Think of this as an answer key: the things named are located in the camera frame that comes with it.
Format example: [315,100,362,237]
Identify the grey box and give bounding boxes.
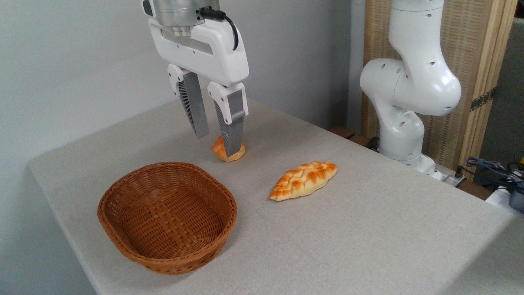
[508,186,524,213]

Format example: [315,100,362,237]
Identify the brown wooden block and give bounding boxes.
[329,125,356,140]

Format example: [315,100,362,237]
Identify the brown woven wicker basket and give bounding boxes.
[97,162,238,275]

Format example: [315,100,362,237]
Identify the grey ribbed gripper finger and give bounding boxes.
[207,81,249,158]
[167,63,210,140]

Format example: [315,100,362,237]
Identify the round knotted bread roll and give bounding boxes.
[210,136,246,163]

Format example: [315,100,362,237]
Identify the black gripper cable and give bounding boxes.
[199,7,239,52]

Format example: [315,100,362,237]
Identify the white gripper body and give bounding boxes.
[147,18,250,88]

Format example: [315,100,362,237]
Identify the dark cable bundle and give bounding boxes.
[458,157,524,194]

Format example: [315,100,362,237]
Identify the metal screen hinge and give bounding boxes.
[470,87,497,112]

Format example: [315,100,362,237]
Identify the long braided bread loaf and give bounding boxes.
[269,161,338,202]

